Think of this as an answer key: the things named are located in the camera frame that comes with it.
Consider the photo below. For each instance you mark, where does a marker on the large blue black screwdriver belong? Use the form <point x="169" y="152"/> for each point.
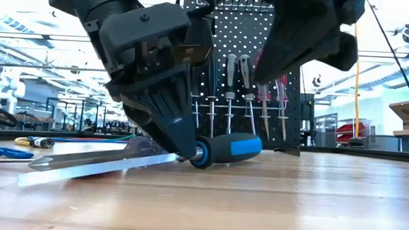
<point x="234" y="150"/>

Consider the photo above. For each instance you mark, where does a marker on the brown cardboard box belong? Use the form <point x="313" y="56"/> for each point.
<point x="407" y="113"/>

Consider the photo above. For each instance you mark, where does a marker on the black hoop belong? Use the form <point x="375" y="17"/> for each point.
<point x="12" y="121"/>

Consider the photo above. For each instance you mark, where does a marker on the red bin storage rack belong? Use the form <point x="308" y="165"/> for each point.
<point x="347" y="128"/>

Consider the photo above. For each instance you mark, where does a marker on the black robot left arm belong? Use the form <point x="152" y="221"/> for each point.
<point x="92" y="2"/>

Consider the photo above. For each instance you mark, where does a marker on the black metal pegboard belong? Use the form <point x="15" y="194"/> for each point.
<point x="241" y="34"/>

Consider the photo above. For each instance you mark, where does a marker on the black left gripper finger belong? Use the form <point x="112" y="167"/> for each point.
<point x="167" y="113"/>
<point x="146" y="133"/>

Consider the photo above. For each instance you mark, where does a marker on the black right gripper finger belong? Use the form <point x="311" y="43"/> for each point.
<point x="295" y="46"/>

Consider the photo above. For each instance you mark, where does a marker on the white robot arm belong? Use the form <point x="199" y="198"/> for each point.
<point x="7" y="87"/>

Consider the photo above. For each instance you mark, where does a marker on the grey wood-topped workbench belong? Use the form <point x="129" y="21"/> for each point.
<point x="408" y="133"/>

